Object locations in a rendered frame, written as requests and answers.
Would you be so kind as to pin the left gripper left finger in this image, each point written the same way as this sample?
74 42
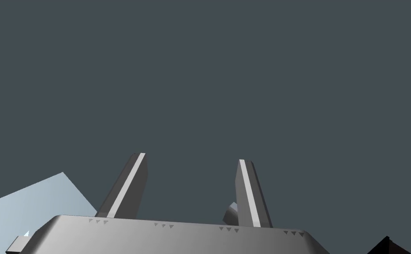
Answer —
128 190

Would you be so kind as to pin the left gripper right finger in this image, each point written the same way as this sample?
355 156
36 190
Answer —
250 197

